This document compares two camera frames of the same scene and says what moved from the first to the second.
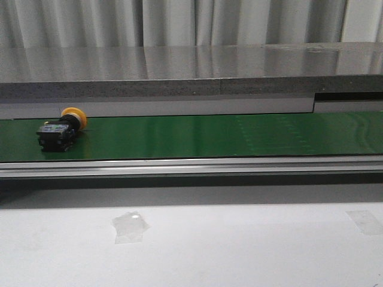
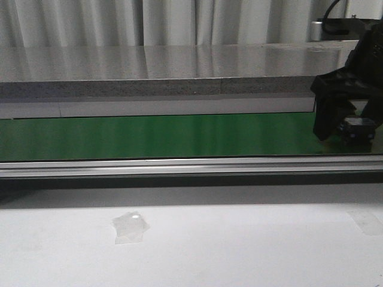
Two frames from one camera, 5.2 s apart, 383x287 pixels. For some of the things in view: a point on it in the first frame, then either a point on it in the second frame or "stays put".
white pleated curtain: [178, 23] stays put
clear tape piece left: [129, 226] stays put
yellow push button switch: [58, 135] → [358, 133]
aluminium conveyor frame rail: [271, 167] stays put
